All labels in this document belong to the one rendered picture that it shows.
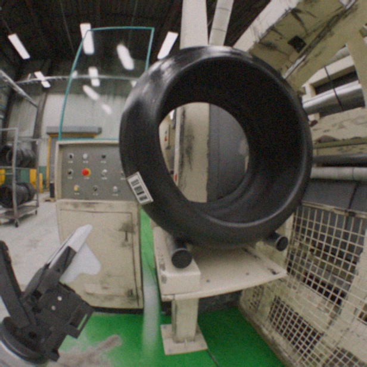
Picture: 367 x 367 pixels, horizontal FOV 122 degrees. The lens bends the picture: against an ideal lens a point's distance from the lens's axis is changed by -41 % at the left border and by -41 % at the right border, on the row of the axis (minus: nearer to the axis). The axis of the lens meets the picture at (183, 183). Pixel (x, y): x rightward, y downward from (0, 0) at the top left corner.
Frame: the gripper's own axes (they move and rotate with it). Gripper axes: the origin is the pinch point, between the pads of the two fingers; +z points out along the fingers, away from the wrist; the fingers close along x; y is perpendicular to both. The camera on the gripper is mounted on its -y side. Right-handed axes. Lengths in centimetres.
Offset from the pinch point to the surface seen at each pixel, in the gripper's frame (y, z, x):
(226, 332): 121, 3, -34
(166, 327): 96, -7, -67
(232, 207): 35, 40, -2
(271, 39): -11, 74, 40
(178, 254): 17.7, 8.2, 1.0
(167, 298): 25.0, 0.3, -4.3
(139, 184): 2.4, 13.2, 0.6
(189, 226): 14.5, 12.7, 4.4
